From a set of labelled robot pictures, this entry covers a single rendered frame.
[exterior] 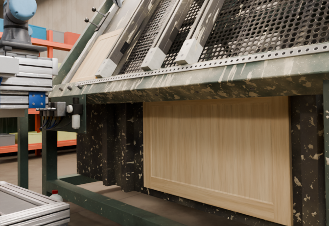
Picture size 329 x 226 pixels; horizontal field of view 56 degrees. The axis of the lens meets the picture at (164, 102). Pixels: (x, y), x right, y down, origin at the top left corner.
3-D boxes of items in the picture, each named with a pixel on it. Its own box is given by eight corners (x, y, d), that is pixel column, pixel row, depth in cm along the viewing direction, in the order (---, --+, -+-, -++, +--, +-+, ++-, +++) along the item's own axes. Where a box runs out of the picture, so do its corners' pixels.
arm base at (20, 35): (7, 42, 149) (7, 21, 149) (-6, 47, 159) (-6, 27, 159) (37, 47, 161) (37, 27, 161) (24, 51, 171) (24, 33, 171)
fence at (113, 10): (64, 87, 233) (60, 85, 231) (122, -1, 271) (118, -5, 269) (68, 87, 230) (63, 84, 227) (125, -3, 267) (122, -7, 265)
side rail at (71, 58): (57, 94, 255) (46, 86, 249) (118, -1, 298) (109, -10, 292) (60, 93, 251) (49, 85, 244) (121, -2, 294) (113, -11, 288)
